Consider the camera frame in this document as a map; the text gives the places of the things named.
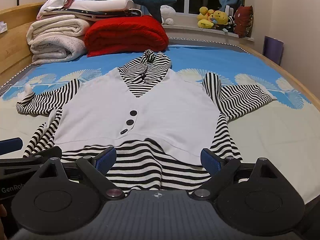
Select striped white hooded top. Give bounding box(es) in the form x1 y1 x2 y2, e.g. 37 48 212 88
16 50 274 192

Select person left hand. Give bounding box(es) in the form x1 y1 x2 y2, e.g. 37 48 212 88
0 203 8 240

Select blue white patterned bedsheet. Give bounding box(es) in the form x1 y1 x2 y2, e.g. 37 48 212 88
1 45 319 202

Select cream folded quilt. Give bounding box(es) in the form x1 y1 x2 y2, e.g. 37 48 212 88
26 15 91 65

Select purple box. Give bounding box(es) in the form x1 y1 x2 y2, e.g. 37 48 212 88
263 36 284 65

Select red folded blanket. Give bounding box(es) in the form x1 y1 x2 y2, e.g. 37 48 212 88
84 15 169 57

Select white folded bedding stack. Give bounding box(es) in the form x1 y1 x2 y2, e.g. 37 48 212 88
37 0 143 22

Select yellow plush toys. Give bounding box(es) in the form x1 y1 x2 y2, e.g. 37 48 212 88
197 7 231 32

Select dark red cushion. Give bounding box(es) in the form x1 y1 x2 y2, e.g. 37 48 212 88
234 6 253 38

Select pink white garment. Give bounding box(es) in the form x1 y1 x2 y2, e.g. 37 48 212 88
36 0 74 20

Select white round plush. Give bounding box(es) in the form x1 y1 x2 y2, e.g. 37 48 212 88
160 5 176 25

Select wooden bed frame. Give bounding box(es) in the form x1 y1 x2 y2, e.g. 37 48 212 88
1 3 319 109

